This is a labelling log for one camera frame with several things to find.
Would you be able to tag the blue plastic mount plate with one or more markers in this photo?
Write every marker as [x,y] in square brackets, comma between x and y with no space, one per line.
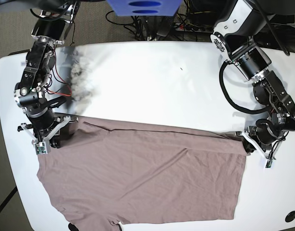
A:
[144,7]

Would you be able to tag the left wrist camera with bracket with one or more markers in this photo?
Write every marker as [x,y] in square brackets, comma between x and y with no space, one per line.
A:
[267,152]

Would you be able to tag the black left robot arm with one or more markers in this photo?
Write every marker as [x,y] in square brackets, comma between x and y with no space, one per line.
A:
[233,35]

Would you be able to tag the black table cable grommet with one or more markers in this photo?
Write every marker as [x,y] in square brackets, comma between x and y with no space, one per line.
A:
[290,217]

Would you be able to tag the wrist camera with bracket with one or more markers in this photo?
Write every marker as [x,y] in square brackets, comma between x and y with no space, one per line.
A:
[267,152]
[41,137]

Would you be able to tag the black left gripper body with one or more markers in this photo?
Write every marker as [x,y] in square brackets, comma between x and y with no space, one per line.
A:
[267,131]

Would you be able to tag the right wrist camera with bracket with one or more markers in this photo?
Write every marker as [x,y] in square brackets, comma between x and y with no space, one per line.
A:
[41,137]

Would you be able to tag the mauve T-shirt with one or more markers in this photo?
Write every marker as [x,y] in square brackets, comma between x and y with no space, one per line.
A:
[112,172]

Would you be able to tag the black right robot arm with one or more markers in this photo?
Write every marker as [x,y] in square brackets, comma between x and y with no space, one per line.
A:
[54,21]

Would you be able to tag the black power strip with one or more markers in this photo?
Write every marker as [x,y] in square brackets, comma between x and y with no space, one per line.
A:
[188,27]

